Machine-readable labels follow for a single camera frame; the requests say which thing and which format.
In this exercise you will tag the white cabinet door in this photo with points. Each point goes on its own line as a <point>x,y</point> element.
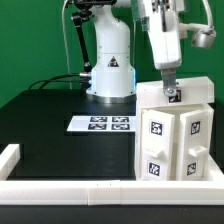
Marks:
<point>156,145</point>
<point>192,146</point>

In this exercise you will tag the white cabinet body box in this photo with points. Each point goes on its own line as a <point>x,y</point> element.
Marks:
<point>176,111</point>

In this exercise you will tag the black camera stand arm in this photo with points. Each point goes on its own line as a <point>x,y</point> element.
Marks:
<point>81,16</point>

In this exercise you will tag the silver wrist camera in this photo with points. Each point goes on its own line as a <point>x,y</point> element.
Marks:
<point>202,39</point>

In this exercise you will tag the white U-shaped fence frame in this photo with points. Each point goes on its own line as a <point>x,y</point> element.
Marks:
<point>209,191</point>

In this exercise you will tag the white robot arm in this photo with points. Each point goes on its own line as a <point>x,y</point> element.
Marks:
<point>113,79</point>

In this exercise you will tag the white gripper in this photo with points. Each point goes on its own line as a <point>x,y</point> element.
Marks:
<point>163,31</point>

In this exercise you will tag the white marker plate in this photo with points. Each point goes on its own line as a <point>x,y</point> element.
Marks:
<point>102,124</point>

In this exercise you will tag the white cabinet top block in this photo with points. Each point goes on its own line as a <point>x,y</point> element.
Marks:
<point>197,90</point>

